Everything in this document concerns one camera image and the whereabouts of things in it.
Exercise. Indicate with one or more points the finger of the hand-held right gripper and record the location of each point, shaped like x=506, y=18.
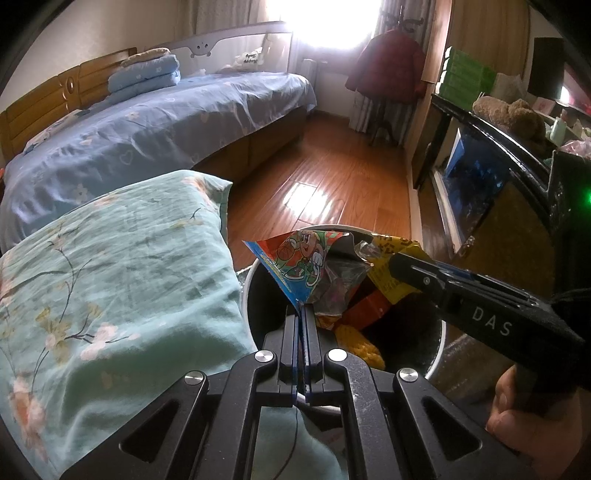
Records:
x=420, y=277
x=489, y=281

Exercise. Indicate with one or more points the stack of green boxes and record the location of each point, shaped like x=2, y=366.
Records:
x=466, y=74

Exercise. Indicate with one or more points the wooden headboard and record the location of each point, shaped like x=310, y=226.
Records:
x=60, y=87

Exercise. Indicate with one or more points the person's right hand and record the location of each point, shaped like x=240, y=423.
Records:
x=512, y=415

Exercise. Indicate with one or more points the flat white and blue pillow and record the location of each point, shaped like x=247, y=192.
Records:
x=46, y=136

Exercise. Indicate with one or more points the clear plastic bag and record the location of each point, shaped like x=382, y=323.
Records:
x=510, y=86

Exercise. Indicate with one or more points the dark red coat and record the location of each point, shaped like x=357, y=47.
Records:
x=388, y=64

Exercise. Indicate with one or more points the white radiator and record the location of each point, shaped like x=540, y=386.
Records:
x=311, y=78

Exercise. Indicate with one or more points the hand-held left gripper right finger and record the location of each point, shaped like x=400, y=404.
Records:
x=316, y=355

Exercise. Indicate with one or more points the light wooden door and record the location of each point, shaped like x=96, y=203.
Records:
x=485, y=27

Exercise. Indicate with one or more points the folded blue quilt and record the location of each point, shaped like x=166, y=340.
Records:
x=143, y=76

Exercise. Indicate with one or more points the black coat stand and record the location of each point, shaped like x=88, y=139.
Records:
x=406, y=23

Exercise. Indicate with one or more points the grey bed guard rail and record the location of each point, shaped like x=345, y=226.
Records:
x=221, y=46

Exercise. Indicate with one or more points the bed with blue sheet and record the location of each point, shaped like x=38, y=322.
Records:
x=138, y=134

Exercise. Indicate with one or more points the grey curtain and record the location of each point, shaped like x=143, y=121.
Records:
x=221, y=14

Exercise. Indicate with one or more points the round trash bin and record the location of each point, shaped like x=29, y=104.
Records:
x=415, y=332

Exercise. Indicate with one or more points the black glass cabinet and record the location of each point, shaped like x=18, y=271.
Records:
x=466, y=184

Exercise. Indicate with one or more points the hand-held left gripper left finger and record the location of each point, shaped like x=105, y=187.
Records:
x=288, y=350

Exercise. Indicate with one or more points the pale pink bag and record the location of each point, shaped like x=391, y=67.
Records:
x=577, y=148

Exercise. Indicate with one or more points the bright window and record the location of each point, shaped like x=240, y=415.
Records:
x=323, y=23

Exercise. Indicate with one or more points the brown teddy bear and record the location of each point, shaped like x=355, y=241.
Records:
x=512, y=115

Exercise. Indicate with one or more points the black television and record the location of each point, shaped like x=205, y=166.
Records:
x=545, y=69

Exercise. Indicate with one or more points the gold foil wrapper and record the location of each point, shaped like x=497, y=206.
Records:
x=385, y=272

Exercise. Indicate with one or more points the pale green bottle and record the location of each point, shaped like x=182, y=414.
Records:
x=557, y=131

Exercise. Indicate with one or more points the colourful snack wrapper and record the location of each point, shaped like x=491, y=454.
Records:
x=295, y=258

